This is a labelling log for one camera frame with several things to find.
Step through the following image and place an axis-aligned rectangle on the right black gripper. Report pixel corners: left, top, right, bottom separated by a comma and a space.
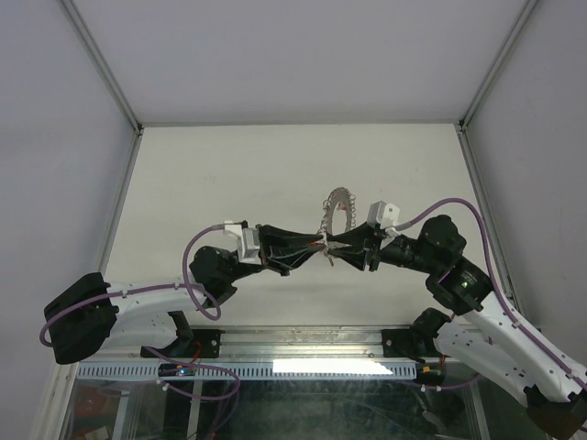
327, 221, 441, 276

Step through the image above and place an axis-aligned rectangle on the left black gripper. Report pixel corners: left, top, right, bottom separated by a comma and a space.
225, 225, 326, 283

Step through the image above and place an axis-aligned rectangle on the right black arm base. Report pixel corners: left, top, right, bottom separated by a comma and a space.
381, 327, 441, 362

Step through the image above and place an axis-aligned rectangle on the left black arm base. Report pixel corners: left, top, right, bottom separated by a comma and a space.
150, 328, 223, 360

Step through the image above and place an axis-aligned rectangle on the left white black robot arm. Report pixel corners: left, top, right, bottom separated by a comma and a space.
39, 222, 326, 365

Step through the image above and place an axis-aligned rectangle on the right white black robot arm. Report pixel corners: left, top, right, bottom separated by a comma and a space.
327, 214, 586, 439

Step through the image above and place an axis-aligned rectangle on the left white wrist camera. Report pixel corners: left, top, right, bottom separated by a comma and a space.
223, 221, 261, 266

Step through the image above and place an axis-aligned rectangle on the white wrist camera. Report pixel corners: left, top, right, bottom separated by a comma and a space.
366, 201, 400, 230
223, 221, 261, 266

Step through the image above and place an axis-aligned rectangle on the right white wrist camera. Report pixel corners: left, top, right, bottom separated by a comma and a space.
366, 201, 400, 230

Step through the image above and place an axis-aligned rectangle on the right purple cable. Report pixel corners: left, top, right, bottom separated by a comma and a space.
393, 197, 587, 395

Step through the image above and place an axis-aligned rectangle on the aluminium mounting rail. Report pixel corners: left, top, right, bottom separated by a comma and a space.
61, 323, 551, 368

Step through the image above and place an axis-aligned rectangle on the white slotted cable duct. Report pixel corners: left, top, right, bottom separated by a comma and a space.
77, 358, 417, 381

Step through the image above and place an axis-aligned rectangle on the left aluminium frame post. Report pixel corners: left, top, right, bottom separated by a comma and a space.
57, 0, 143, 134

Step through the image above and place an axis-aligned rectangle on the aluminium frame post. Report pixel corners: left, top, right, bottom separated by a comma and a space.
57, 0, 143, 134
458, 0, 542, 131

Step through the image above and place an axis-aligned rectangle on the right aluminium frame post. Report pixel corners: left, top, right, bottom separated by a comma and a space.
458, 0, 542, 131

